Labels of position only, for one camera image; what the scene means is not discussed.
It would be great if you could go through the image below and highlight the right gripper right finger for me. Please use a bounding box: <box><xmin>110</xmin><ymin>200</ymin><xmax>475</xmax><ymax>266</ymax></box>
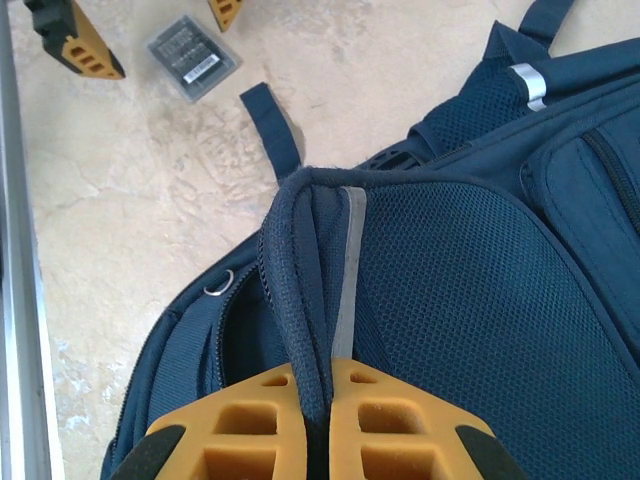
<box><xmin>329</xmin><ymin>358</ymin><xmax>526</xmax><ymax>480</ymax></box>

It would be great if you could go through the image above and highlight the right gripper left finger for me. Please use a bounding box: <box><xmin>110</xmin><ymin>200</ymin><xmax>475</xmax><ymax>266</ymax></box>
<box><xmin>107</xmin><ymin>362</ymin><xmax>307</xmax><ymax>480</ymax></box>

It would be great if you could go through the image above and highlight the clear plastic case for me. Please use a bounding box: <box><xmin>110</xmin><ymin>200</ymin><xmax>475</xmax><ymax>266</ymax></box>
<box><xmin>145</xmin><ymin>13</ymin><xmax>244</xmax><ymax>105</ymax></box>

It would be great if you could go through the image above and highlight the navy blue student backpack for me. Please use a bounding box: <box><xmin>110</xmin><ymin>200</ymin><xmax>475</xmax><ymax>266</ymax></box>
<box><xmin>99</xmin><ymin>0</ymin><xmax>640</xmax><ymax>480</ymax></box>

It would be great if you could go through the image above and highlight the aluminium table rail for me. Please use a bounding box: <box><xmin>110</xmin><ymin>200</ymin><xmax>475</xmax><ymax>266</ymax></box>
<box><xmin>0</xmin><ymin>0</ymin><xmax>66</xmax><ymax>480</ymax></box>

